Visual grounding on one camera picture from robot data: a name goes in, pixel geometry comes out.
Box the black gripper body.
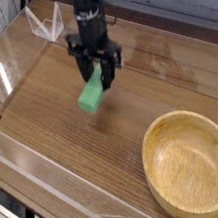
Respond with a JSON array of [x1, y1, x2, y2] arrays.
[[60, 4, 126, 78]]

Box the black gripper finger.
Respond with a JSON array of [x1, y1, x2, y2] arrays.
[[75, 54, 94, 82], [100, 53, 115, 90]]

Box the green rectangular block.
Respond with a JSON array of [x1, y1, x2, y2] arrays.
[[78, 64, 104, 113]]

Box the brown wooden bowl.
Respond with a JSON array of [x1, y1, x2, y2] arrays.
[[141, 110, 218, 218]]

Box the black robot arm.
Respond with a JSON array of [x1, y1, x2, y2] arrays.
[[65, 0, 122, 90]]

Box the clear acrylic corner bracket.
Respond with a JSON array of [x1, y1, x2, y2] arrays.
[[25, 2, 64, 42]]

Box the clear acrylic enclosure wall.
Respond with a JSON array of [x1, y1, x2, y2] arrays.
[[0, 12, 218, 218]]

